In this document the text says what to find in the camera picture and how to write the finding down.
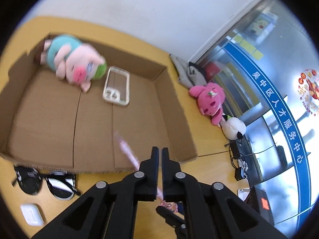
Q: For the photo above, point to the white panda plush toy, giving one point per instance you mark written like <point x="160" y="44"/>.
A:
<point x="233" y="128"/>

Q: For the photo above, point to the white earbuds case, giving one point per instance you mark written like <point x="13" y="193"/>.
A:
<point x="32" y="214"/>

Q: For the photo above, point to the grey folded cloth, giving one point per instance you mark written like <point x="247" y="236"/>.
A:
<point x="188" y="75"/>

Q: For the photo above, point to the black power adapter with cables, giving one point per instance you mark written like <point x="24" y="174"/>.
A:
<point x="238" y="161"/>

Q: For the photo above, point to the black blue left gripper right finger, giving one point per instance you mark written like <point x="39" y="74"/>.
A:
<point x="212" y="211"/>

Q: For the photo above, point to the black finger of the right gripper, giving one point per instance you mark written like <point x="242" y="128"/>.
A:
<point x="174" y="221"/>

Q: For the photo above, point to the pink pen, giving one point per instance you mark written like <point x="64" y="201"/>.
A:
<point x="126" y="149"/>

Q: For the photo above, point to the pink pig plush toy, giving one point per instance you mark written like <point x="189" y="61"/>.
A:
<point x="72" y="60"/>

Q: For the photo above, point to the magenta plush toy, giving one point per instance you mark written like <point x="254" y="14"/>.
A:
<point x="210" y="98"/>

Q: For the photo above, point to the cream phone case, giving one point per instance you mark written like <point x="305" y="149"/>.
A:
<point x="117" y="87"/>

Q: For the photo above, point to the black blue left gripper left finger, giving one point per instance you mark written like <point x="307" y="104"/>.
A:
<point x="107" y="210"/>

